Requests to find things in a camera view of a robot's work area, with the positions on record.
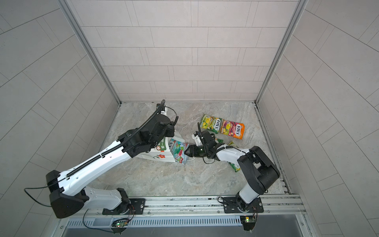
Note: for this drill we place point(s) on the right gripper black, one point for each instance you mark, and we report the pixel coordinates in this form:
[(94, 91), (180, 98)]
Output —
[(193, 151)]

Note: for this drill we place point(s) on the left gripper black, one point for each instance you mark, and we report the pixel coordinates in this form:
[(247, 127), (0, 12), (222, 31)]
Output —
[(170, 126)]

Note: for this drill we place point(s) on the white floral paper bag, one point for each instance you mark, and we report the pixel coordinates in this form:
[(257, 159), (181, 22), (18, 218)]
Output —
[(161, 152)]

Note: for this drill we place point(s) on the large teal Fox's candy bag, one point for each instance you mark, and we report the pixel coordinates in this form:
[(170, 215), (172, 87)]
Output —
[(177, 150)]

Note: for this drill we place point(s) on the orange Fox's candy bag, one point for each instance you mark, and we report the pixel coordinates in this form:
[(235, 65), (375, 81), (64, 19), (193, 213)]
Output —
[(232, 129)]

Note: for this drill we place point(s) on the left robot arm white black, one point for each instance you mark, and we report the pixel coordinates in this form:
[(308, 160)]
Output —
[(69, 190)]

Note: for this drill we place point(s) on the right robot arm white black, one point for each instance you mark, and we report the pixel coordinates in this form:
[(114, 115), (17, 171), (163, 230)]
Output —
[(259, 171)]

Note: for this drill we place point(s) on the right circuit board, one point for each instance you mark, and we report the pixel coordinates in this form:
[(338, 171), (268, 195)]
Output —
[(248, 222)]

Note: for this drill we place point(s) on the circuit board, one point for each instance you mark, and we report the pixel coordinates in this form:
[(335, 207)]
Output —
[(248, 222), (120, 223)]

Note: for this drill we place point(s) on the left circuit board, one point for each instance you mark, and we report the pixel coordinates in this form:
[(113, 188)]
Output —
[(120, 223)]

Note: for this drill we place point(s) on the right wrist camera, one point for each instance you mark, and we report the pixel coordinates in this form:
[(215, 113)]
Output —
[(197, 139)]

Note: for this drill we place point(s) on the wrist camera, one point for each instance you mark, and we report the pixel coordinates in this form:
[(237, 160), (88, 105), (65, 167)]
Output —
[(163, 109), (197, 139)]

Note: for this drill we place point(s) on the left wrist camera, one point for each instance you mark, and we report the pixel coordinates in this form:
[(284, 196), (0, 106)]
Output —
[(163, 109)]

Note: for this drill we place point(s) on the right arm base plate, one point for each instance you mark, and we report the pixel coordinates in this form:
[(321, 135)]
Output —
[(237, 205)]

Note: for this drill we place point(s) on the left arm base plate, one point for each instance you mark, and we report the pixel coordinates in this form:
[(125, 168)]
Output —
[(133, 206)]

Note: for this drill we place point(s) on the aluminium mounting rail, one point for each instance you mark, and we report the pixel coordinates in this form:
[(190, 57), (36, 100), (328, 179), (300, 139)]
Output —
[(183, 205)]

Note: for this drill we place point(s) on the vented cable duct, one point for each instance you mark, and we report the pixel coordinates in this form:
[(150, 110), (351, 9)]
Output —
[(139, 222)]

